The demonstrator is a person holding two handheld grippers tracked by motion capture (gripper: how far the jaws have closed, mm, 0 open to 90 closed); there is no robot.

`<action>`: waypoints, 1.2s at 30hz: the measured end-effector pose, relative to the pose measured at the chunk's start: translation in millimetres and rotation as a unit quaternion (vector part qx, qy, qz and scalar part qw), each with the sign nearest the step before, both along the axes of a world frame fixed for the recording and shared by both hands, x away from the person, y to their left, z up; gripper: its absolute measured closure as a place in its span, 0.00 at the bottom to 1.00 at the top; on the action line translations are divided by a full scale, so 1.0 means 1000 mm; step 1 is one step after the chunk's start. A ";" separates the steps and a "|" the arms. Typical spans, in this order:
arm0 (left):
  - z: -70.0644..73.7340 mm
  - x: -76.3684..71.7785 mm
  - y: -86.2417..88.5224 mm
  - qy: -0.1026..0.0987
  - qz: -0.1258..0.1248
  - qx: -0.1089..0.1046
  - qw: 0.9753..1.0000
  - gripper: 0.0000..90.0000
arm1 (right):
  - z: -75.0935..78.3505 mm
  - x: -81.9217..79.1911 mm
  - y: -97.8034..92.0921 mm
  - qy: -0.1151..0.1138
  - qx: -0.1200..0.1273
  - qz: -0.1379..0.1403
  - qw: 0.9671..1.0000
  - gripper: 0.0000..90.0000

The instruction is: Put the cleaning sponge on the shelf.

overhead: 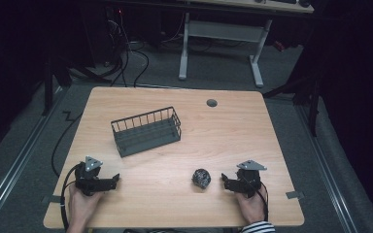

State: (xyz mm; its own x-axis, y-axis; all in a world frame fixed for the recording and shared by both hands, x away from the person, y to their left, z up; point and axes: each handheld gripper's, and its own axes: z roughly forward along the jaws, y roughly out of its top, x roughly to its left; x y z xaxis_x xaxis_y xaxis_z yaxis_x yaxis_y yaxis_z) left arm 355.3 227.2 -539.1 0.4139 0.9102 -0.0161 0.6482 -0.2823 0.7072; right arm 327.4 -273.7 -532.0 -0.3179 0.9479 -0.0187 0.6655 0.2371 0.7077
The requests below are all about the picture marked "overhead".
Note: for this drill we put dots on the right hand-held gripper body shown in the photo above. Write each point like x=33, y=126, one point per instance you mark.
x=247, y=181

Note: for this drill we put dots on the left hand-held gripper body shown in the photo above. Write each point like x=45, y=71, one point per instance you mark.
x=89, y=181

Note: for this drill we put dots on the dark ball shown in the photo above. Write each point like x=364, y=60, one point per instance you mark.
x=201, y=178

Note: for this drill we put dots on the person's right hand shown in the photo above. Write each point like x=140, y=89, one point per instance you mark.
x=252, y=207

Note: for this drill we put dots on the person's left hand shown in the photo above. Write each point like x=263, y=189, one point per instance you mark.
x=81, y=207

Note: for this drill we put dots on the grey tape piece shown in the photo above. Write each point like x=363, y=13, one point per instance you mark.
x=53, y=199
x=294, y=194

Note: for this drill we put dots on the striped sleeve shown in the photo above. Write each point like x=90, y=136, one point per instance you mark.
x=258, y=227

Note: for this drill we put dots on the grey table grommet hole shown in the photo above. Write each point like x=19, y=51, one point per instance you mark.
x=211, y=103

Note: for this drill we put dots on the black metal stand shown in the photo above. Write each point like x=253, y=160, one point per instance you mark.
x=50, y=84
x=307, y=93

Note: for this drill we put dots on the white-legged desk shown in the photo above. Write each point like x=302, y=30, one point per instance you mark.
x=226, y=32

